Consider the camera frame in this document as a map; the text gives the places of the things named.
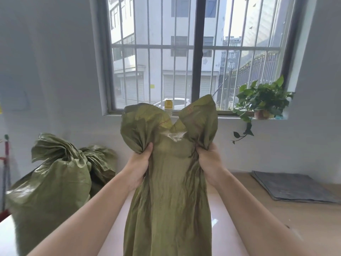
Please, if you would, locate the person's right hand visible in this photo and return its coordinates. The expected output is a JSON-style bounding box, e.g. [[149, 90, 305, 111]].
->
[[196, 143, 230, 188]]

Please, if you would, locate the potted green ivy plant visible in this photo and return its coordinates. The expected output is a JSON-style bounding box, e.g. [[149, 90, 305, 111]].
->
[[231, 75, 296, 145]]

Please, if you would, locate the person's left hand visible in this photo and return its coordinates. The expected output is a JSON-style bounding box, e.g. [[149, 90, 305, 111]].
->
[[124, 142, 153, 192]]

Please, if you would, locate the yellow capped bottle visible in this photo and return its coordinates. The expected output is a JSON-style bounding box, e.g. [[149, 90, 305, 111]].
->
[[164, 100, 174, 118]]

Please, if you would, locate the person's left forearm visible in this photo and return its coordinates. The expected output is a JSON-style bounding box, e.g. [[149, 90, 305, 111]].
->
[[27, 168, 135, 256]]

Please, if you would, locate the person's right forearm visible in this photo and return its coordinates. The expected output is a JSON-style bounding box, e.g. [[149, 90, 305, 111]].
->
[[213, 169, 317, 256]]

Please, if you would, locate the green woven sack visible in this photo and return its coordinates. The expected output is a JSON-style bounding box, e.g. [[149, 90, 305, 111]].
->
[[120, 94, 219, 256], [6, 133, 117, 256]]

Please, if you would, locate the window with metal bars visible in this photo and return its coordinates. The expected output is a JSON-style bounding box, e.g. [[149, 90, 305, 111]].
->
[[89, 0, 304, 116]]

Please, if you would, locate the filled green woven sack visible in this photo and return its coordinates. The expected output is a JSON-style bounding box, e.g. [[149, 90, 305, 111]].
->
[[6, 133, 117, 256]]

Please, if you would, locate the stack of grey woven sacks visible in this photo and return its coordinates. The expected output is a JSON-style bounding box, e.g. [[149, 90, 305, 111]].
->
[[250, 170, 339, 204]]

